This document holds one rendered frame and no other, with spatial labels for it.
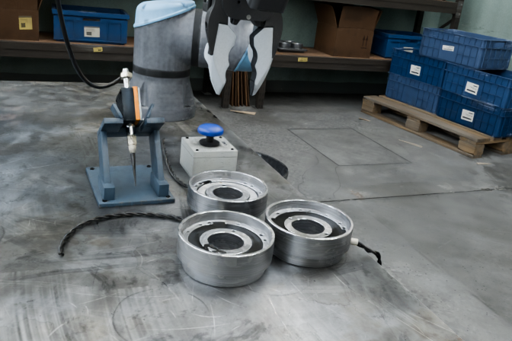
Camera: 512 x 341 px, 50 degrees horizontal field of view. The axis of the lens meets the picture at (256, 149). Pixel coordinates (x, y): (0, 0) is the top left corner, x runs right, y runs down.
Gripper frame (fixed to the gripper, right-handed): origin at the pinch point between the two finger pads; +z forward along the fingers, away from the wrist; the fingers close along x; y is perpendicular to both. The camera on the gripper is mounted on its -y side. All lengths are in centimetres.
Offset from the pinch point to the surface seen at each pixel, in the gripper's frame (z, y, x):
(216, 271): 14.1, -20.5, 8.6
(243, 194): 13.4, -4.6, -0.5
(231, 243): 14.8, -14.5, 4.7
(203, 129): 9.2, 10.1, 0.8
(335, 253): 14.3, -19.6, -5.9
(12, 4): 29, 337, 29
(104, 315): 16.4, -22.1, 19.7
